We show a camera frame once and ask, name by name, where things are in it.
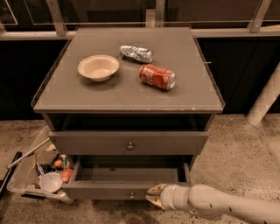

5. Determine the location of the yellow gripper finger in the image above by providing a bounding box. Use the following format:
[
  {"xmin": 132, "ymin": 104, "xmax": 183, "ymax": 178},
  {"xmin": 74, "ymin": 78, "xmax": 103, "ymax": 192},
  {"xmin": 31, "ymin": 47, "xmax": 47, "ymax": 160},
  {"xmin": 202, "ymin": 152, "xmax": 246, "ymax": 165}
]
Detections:
[
  {"xmin": 147, "ymin": 183, "xmax": 166, "ymax": 195},
  {"xmin": 146, "ymin": 195, "xmax": 165, "ymax": 210}
]

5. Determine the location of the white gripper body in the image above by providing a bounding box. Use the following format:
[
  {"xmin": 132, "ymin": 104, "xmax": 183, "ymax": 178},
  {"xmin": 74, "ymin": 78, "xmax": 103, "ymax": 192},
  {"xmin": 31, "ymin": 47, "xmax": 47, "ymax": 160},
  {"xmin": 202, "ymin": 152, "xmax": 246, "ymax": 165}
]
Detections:
[{"xmin": 159, "ymin": 185, "xmax": 193, "ymax": 212}]

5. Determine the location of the grey drawer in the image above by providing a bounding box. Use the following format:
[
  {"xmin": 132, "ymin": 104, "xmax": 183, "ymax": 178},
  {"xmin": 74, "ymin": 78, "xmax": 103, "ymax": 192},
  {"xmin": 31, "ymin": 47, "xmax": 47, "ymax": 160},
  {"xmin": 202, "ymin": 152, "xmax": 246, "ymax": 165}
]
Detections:
[
  {"xmin": 62, "ymin": 155, "xmax": 192, "ymax": 200},
  {"xmin": 49, "ymin": 131, "xmax": 208, "ymax": 156}
]

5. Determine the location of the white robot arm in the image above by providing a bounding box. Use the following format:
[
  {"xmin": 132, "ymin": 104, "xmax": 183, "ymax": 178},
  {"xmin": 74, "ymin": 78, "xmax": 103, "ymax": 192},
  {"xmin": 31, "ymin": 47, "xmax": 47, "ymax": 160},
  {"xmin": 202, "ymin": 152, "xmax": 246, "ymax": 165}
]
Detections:
[{"xmin": 146, "ymin": 184, "xmax": 280, "ymax": 224}]

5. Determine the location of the grey drawer cabinet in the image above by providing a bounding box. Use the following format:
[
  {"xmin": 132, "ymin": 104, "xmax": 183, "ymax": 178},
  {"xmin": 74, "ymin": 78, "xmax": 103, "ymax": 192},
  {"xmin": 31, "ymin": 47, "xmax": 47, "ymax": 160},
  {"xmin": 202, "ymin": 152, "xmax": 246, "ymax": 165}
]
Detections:
[{"xmin": 31, "ymin": 26, "xmax": 226, "ymax": 173}]

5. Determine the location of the red apple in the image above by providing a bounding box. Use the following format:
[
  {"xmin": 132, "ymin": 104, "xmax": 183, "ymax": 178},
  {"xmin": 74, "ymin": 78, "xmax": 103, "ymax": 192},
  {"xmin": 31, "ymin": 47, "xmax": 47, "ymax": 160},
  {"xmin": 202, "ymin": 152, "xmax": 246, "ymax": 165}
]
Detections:
[{"xmin": 60, "ymin": 168, "xmax": 74, "ymax": 183}]

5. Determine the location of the orange fruit in bin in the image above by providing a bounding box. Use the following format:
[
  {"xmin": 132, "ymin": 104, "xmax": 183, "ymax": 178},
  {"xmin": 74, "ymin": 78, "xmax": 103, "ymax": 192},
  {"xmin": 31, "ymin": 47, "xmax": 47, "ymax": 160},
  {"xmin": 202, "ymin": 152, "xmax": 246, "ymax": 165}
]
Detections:
[{"xmin": 53, "ymin": 159, "xmax": 63, "ymax": 169}]

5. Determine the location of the clear plastic bin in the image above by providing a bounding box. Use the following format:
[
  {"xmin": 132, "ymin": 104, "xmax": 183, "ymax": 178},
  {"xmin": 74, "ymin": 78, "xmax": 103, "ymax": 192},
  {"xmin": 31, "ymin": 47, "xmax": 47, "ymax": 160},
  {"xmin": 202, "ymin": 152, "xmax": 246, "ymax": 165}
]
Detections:
[{"xmin": 7, "ymin": 126, "xmax": 74, "ymax": 204}]

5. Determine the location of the red soda can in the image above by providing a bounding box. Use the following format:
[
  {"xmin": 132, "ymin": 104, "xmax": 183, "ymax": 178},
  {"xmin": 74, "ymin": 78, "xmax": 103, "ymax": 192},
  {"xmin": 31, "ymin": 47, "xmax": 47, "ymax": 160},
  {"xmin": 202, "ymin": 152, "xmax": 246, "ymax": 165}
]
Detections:
[{"xmin": 139, "ymin": 64, "xmax": 176, "ymax": 90}]

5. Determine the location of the beige paper bowl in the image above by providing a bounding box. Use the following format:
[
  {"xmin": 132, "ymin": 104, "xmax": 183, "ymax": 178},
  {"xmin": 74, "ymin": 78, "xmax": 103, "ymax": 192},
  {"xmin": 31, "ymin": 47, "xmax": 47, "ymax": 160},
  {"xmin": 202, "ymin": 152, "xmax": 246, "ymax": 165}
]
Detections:
[{"xmin": 78, "ymin": 55, "xmax": 120, "ymax": 82}]

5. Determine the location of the crushed silver can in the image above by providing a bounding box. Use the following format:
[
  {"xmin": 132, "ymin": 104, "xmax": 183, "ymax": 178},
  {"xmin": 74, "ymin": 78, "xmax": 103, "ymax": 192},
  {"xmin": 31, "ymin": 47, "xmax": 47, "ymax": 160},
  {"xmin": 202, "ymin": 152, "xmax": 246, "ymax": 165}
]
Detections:
[{"xmin": 120, "ymin": 45, "xmax": 153, "ymax": 64}]

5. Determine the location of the white diagonal pole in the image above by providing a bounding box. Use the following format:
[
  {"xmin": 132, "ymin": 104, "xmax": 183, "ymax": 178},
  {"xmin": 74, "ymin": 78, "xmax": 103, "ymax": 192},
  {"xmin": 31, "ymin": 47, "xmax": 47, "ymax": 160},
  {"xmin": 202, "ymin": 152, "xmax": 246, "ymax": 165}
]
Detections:
[{"xmin": 246, "ymin": 62, "xmax": 280, "ymax": 126}]

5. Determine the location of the metal railing frame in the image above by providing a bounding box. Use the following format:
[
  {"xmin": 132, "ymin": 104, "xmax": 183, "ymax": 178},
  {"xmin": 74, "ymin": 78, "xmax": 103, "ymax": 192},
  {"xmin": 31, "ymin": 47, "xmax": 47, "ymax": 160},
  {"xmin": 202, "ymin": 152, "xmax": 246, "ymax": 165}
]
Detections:
[{"xmin": 0, "ymin": 0, "xmax": 280, "ymax": 40}]

